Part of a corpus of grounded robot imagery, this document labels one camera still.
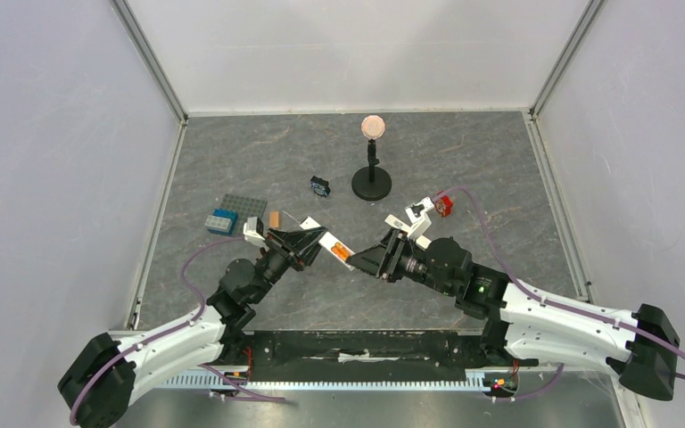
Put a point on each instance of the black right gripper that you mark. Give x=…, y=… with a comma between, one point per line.
x=390, y=259

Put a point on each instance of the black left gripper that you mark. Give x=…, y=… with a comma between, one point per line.
x=301, y=241

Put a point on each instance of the white remote control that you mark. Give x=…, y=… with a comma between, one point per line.
x=327, y=240

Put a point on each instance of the white remote battery cover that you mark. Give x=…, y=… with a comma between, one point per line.
x=397, y=223

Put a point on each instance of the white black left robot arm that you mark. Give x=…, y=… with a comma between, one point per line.
x=109, y=375

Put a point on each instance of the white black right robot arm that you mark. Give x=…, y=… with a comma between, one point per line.
x=526, y=323

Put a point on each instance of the small black blue block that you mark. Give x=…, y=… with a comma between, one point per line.
x=320, y=186

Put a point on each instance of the grey lego baseplate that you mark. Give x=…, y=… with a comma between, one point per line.
x=244, y=207

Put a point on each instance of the black round stand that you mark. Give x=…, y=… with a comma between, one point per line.
x=371, y=183

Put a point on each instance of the blue grey lego brick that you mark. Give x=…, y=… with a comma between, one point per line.
x=221, y=222

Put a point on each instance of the small red toy block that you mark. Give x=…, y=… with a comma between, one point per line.
x=443, y=205

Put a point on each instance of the pink ball on stand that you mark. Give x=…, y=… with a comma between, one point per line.
x=372, y=127

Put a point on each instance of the tan wooden bracket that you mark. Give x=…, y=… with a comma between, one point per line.
x=274, y=219

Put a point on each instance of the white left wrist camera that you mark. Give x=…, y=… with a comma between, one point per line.
x=253, y=231

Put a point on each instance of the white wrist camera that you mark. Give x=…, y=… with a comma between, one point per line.
x=418, y=214
x=253, y=231

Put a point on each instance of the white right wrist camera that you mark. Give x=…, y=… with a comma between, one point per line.
x=418, y=214

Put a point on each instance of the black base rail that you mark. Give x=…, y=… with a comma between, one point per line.
x=362, y=356

